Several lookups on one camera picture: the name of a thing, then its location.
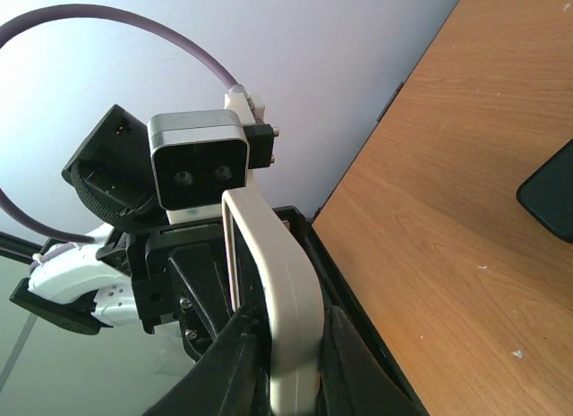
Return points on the black phone case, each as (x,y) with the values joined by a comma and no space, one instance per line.
(547,194)

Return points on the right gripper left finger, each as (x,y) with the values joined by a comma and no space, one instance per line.
(229,379)

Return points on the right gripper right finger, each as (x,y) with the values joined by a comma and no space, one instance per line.
(352,381)

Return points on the cream white phone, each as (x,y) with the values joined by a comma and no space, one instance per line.
(292,295)

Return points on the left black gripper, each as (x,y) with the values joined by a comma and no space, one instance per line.
(179,274)

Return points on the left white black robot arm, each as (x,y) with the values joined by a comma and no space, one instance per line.
(82,283)

